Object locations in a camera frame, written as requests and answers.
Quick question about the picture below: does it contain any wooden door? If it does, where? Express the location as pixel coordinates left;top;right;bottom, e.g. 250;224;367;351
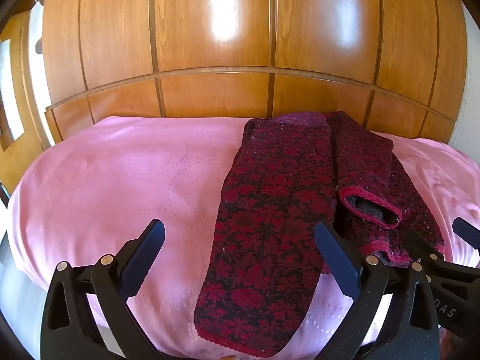
0;10;52;196

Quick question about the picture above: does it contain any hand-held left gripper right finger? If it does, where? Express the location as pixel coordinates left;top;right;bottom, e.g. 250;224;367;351
290;221;440;360

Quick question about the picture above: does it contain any wooden panelled wardrobe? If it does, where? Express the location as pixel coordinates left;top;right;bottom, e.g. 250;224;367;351
40;0;468;145

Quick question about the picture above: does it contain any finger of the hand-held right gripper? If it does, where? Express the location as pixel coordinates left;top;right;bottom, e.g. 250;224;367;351
452;217;480;250
403;229;447;271

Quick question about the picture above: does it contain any pink bed sheet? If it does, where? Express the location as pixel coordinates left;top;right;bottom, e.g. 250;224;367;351
7;115;480;360

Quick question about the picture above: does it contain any red floral knit garment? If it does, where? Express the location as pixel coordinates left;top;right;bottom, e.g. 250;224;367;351
194;110;446;359

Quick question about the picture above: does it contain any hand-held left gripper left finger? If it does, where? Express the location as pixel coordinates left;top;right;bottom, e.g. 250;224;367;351
39;218;166;360

